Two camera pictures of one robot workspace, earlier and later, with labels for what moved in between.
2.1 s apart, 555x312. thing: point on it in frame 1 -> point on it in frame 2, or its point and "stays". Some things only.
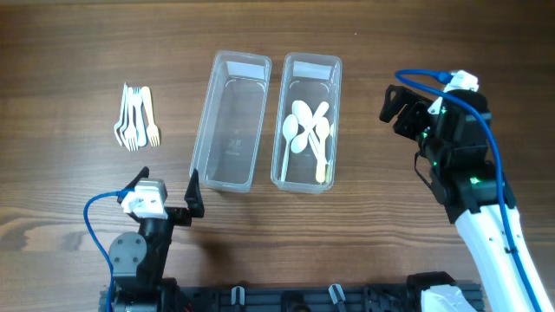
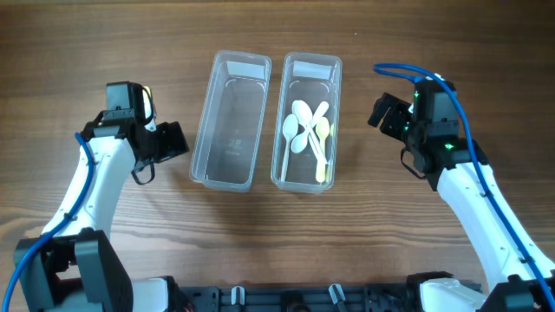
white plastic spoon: x=290 y=126 stays
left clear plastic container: x=230 y=119 stays
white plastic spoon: x=300 y=142 stays
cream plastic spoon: x=323 y=128 stays
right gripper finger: x=395 y=98 -> x=381 y=107
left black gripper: x=184 y=216 -> x=174 y=140
